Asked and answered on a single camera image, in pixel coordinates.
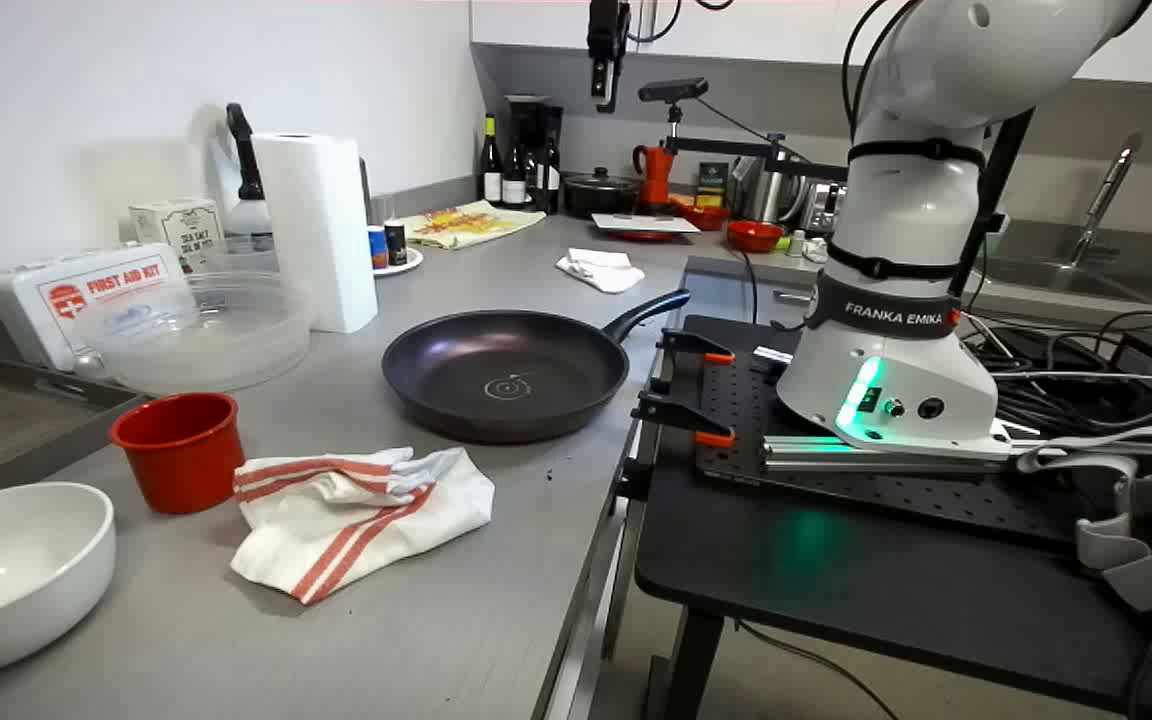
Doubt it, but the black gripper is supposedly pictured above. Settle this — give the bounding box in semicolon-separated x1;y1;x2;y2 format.
586;0;631;115

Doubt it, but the white red-striped dish towel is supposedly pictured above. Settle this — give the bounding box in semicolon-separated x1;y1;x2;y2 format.
230;444;500;612

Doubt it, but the dark frying pan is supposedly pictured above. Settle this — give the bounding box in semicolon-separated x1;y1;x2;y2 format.
380;283;691;447

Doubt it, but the black coffee machine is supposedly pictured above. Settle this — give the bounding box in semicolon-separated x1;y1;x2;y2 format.
503;92;567;215

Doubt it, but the red pitcher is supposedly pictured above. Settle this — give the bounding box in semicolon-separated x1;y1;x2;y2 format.
630;140;676;215

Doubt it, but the black cooking pot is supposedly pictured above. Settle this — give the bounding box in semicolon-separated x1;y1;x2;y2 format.
560;170;640;219

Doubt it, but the dark wine bottle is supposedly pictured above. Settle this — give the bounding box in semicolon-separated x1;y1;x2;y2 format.
477;114;510;210

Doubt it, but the white plate with red food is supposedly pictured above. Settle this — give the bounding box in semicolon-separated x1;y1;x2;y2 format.
590;210;703;249

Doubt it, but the crumpled white tissue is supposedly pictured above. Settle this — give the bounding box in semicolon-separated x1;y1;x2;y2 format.
552;243;650;297

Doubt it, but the yellow patterned cloth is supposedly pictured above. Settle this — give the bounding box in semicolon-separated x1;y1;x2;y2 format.
399;202;549;251

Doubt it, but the steel kettle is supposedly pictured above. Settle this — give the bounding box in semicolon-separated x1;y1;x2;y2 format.
741;150;812;233

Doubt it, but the red bowl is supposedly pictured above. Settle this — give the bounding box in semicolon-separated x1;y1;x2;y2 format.
726;215;789;258

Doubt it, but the dark spice jar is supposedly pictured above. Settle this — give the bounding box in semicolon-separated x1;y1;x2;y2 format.
380;215;411;270

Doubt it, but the white round plate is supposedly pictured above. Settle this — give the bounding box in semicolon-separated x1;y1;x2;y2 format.
367;243;427;279

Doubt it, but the black clamp with orange tip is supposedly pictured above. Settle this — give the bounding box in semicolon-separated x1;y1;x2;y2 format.
630;384;744;455
659;323;744;374

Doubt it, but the white paper towel roll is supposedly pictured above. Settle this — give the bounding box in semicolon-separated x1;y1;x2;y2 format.
253;127;380;335

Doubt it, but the white patterned box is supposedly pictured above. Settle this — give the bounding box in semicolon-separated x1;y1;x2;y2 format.
121;197;230;278

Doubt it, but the silver metal bar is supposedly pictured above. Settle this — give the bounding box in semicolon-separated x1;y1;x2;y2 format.
762;431;1019;476

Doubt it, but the clear plastic container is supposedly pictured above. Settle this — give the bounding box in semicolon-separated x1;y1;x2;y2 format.
70;270;320;402

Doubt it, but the steel sink faucet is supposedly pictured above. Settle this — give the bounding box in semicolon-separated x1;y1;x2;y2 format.
1060;127;1147;274

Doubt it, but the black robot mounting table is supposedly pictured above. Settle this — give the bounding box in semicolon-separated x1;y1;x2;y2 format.
630;313;1152;716

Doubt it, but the white first aid kit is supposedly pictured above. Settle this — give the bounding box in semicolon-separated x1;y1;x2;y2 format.
0;240;205;374

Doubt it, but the red plastic cup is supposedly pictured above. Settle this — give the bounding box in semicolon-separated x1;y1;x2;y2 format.
109;387;248;522

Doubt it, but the white ceramic bowl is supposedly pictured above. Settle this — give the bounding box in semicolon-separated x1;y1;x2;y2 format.
0;476;121;685

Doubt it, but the black camera stand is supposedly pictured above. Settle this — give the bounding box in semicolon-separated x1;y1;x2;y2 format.
637;72;860;175

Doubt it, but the white wall cabinet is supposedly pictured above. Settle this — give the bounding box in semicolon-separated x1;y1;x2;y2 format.
468;0;1152;92

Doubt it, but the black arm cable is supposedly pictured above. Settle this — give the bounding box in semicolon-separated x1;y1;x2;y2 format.
835;0;930;135

